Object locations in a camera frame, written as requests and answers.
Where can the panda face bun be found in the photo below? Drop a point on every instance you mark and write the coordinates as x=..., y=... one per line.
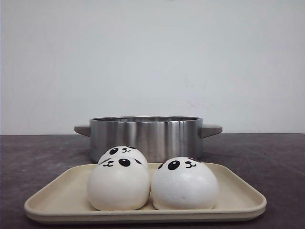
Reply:
x=124, y=151

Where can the stainless steel steamer pot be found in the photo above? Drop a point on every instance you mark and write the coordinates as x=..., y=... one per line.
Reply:
x=157, y=137

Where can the beige rectangular tray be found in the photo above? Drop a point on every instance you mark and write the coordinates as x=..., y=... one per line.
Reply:
x=64, y=201

